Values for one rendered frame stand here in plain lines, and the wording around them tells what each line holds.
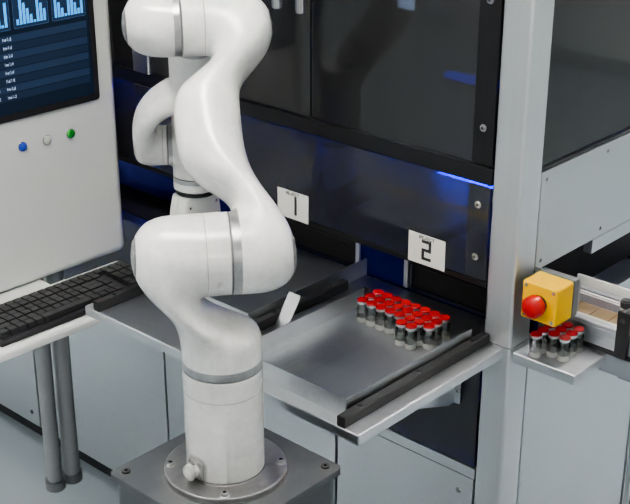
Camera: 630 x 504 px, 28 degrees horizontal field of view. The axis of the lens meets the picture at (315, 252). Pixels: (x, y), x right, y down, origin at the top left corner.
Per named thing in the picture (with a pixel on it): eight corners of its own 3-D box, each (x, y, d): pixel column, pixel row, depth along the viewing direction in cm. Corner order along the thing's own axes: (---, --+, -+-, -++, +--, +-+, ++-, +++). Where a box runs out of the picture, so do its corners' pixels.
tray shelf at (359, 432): (259, 242, 276) (258, 234, 275) (526, 342, 232) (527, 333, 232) (84, 314, 243) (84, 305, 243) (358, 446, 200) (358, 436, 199)
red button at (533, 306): (530, 309, 220) (532, 288, 218) (550, 316, 217) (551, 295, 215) (518, 316, 217) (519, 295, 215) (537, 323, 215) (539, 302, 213)
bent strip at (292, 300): (289, 319, 237) (289, 290, 235) (301, 323, 235) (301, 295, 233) (237, 345, 228) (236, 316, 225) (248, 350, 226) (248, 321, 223)
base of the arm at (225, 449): (224, 520, 182) (220, 410, 174) (138, 471, 194) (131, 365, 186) (312, 467, 195) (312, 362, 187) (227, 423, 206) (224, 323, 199)
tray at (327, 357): (362, 303, 243) (362, 287, 242) (470, 346, 227) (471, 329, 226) (235, 365, 221) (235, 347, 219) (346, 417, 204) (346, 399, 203)
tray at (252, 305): (275, 240, 272) (275, 225, 271) (366, 274, 256) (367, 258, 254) (155, 290, 249) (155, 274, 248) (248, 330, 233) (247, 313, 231)
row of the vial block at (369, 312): (361, 317, 237) (362, 295, 236) (436, 347, 226) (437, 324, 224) (354, 321, 236) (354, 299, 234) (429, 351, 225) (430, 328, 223)
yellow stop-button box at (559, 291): (542, 303, 226) (545, 266, 223) (577, 315, 221) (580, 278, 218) (518, 316, 220) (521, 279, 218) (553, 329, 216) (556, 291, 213)
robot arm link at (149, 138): (126, 56, 212) (134, 177, 236) (221, 54, 214) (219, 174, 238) (126, 20, 218) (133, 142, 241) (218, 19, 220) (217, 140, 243)
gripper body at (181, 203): (201, 174, 246) (203, 227, 250) (162, 186, 239) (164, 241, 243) (228, 183, 241) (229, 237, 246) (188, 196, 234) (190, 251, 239)
